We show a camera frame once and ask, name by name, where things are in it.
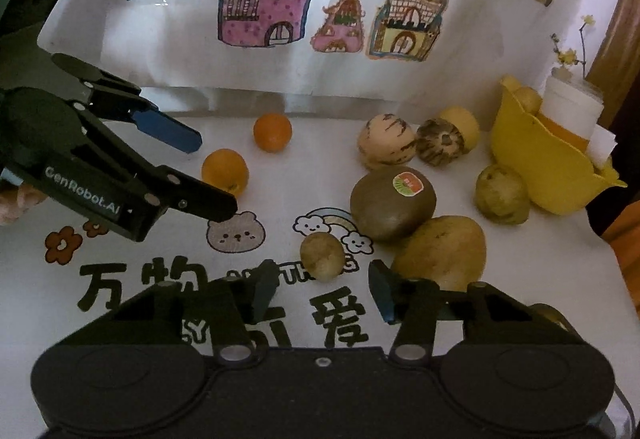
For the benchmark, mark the small brown kiwi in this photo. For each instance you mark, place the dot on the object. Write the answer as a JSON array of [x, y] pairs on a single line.
[[322, 255]]

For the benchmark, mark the white paper cup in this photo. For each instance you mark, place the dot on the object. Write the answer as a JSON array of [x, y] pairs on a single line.
[[572, 106]]

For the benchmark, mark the brown wooden frame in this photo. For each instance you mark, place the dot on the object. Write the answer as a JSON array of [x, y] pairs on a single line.
[[615, 59]]

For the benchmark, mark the yellow flower sprig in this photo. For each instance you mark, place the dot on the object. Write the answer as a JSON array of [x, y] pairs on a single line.
[[568, 55]]

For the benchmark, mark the large kiwi with sticker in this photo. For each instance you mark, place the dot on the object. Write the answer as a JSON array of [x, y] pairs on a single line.
[[385, 209]]

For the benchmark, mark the house drawings wall sheet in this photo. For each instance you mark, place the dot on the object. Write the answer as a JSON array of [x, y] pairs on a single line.
[[200, 54]]

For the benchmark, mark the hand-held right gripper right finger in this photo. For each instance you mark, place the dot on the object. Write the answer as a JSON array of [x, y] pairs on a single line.
[[380, 293]]

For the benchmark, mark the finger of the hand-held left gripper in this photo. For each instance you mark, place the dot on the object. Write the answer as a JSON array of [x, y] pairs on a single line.
[[167, 131], [210, 205]]

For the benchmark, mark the yellow round fruit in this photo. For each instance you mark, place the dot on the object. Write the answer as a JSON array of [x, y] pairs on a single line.
[[465, 121]]

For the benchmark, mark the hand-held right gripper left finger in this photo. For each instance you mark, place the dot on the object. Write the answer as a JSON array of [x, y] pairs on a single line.
[[262, 288]]

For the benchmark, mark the orange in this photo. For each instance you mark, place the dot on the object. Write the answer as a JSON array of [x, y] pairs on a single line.
[[226, 171], [272, 132]]

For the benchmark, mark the small yellow fruit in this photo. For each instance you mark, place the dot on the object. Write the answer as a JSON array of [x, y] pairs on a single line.
[[528, 100]]

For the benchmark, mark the small green fruit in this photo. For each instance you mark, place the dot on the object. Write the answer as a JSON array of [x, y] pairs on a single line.
[[501, 194]]

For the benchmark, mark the yellow plastic bowl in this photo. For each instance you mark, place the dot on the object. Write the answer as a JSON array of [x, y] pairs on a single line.
[[545, 169]]

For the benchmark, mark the person's left hand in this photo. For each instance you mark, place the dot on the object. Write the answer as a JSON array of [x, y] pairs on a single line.
[[15, 206]]

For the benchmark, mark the yellow-green mango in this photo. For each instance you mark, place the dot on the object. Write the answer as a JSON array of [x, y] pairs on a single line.
[[442, 254]]

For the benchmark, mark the striped pepino melon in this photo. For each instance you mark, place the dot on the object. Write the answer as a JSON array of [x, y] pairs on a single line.
[[386, 141]]

